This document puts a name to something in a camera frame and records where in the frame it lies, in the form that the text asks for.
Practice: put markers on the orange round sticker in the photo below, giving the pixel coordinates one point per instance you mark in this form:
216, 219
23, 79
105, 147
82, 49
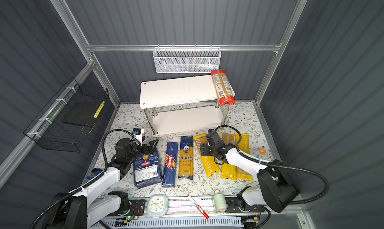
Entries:
262, 151

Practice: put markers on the black wire basket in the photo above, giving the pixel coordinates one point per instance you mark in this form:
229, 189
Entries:
68, 123

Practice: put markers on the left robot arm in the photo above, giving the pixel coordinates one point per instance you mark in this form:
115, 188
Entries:
81, 208

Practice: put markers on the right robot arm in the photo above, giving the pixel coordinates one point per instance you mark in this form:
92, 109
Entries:
274, 178

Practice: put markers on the mint alarm clock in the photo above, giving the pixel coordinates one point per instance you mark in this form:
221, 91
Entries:
157, 206

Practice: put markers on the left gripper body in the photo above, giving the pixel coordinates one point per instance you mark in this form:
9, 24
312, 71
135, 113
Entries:
135, 150

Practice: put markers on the red white marker pen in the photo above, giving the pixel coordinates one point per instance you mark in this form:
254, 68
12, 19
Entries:
198, 207

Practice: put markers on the yellow pastatime bag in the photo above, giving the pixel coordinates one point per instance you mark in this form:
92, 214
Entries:
244, 146
229, 171
208, 161

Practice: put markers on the blue Barilla pasta box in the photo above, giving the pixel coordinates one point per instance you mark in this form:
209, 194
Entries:
147, 170

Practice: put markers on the floral table mat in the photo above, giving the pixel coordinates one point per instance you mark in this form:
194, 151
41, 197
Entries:
243, 117

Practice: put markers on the white wire mesh basket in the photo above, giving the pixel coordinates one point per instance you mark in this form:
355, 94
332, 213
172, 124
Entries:
186, 61

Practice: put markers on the white two-tier shelf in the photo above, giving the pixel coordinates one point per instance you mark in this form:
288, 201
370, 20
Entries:
177, 92

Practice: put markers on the small white bottle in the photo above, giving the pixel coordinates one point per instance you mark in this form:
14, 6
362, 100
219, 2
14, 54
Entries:
219, 202

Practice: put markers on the blue Barilla spaghetti box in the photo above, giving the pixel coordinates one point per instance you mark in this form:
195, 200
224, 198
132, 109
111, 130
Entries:
169, 177

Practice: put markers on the blue object at left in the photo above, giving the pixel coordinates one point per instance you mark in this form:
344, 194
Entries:
94, 172

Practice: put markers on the white slotted cable duct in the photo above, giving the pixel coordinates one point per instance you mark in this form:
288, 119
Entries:
214, 222

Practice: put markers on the red spaghetti bag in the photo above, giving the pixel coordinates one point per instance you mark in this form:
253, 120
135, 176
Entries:
225, 93

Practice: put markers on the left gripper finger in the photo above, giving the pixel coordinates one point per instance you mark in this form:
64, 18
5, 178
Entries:
153, 146
144, 149

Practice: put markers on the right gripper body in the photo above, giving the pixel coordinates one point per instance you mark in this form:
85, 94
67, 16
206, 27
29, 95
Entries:
207, 150

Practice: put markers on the blue yellow spaghetti bag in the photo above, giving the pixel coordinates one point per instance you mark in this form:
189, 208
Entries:
186, 165

